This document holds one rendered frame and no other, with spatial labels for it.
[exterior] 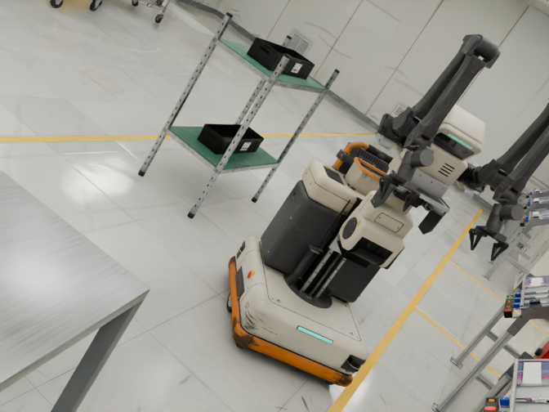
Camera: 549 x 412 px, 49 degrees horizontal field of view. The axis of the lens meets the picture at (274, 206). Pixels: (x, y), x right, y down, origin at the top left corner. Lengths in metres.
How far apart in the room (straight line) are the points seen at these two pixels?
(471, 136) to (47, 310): 1.80
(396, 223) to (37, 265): 1.71
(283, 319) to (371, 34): 8.79
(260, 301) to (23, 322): 1.68
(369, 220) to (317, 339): 0.59
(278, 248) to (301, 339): 0.44
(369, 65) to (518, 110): 2.60
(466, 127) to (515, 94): 8.14
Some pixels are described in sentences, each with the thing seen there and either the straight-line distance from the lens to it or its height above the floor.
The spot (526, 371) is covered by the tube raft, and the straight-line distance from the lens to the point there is 2.48.
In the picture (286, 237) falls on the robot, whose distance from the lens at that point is 2.80.
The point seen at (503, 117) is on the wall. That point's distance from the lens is 10.58.
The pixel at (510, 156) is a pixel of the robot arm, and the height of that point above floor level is 1.34.
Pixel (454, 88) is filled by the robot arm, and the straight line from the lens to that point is 2.18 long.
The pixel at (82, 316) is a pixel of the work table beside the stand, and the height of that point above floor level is 0.80.
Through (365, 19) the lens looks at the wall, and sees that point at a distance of 11.12.
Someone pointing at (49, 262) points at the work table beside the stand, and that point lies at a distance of 1.21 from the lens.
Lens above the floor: 1.47
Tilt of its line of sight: 19 degrees down
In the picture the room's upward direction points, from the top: 33 degrees clockwise
